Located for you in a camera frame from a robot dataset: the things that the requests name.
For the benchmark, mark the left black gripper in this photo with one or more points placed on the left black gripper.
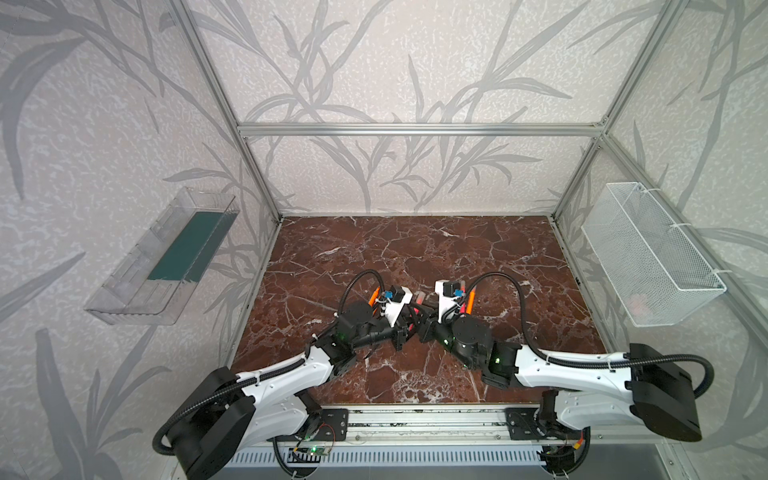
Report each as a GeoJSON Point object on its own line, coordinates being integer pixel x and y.
{"type": "Point", "coordinates": [399, 327]}

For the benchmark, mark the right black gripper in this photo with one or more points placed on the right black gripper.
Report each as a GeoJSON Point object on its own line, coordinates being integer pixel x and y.
{"type": "Point", "coordinates": [441, 327]}

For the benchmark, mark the orange marker group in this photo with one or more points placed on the orange marker group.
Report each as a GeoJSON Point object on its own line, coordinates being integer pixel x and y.
{"type": "Point", "coordinates": [470, 302]}

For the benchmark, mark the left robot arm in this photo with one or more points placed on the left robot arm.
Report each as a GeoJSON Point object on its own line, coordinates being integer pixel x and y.
{"type": "Point", "coordinates": [228, 412]}

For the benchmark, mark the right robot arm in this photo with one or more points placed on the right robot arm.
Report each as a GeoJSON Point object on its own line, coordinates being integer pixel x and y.
{"type": "Point", "coordinates": [639, 386]}

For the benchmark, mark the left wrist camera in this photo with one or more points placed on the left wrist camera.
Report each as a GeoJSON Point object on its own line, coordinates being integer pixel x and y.
{"type": "Point", "coordinates": [395, 299]}

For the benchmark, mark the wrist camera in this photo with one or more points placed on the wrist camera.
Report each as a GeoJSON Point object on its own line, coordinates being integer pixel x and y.
{"type": "Point", "coordinates": [395, 299]}
{"type": "Point", "coordinates": [450, 299]}

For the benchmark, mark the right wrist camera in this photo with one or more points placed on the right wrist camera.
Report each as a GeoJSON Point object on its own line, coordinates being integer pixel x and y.
{"type": "Point", "coordinates": [450, 299]}

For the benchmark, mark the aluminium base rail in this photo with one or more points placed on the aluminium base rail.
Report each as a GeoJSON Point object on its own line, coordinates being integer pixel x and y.
{"type": "Point", "coordinates": [420, 423]}

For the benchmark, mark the clear plastic wall tray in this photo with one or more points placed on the clear plastic wall tray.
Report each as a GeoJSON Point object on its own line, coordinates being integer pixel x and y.
{"type": "Point", "coordinates": [154, 282]}

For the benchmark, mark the aluminium frame crossbar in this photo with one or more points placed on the aluminium frame crossbar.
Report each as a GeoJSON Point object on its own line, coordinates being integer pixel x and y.
{"type": "Point", "coordinates": [252, 130]}

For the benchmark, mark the white wire mesh basket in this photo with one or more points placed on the white wire mesh basket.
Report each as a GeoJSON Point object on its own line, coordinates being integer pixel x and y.
{"type": "Point", "coordinates": [658, 274]}

